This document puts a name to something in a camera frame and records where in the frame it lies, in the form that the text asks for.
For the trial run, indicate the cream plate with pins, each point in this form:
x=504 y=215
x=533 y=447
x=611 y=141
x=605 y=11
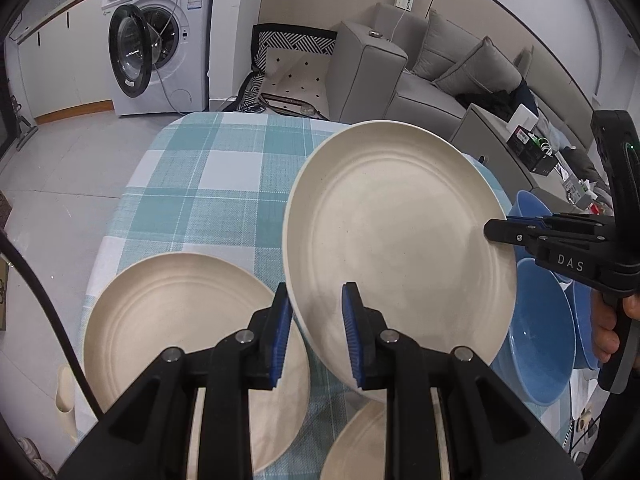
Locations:
x=400 y=240
x=360 y=440
x=165 y=320

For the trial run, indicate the grey sofa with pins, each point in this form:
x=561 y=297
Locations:
x=365 y=75

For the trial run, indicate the black open box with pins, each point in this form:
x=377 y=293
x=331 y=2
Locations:
x=537 y=162

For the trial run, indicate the grey duvet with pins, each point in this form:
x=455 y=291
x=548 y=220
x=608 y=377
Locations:
x=582 y=165

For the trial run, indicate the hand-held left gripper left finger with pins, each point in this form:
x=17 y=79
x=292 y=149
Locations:
x=280 y=340

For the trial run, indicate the small grey box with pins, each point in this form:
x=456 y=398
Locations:
x=580 y=192

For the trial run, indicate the white kitchen base cabinet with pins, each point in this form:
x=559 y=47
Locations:
x=60 y=70

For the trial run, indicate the teal checked tablecloth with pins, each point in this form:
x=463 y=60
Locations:
x=210 y=185

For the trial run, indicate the person's right forearm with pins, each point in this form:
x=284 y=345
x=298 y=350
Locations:
x=620 y=435

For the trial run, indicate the white washing machine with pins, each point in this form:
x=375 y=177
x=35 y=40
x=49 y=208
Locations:
x=190 y=60

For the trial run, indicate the person's right hand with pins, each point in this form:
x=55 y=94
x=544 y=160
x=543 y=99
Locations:
x=605 y=330

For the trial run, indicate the black jacket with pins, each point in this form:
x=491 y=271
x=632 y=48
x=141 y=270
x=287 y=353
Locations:
x=485 y=102

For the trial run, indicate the small metal frame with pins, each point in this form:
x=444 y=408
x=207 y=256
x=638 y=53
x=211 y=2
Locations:
x=295 y=105

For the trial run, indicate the black white patterned mat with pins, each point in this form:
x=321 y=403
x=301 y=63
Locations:
x=295 y=70

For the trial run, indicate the grey side cabinet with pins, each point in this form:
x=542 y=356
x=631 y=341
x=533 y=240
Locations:
x=480 y=135

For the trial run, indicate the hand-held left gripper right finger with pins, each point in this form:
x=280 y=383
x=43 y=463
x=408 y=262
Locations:
x=352 y=340

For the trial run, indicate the dark blue pillow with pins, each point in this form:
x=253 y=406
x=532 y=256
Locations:
x=527 y=97

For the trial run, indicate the white box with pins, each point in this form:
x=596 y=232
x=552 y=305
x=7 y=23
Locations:
x=522 y=117

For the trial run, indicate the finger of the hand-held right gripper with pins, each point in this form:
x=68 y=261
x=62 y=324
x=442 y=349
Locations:
x=505 y=232
x=530 y=220

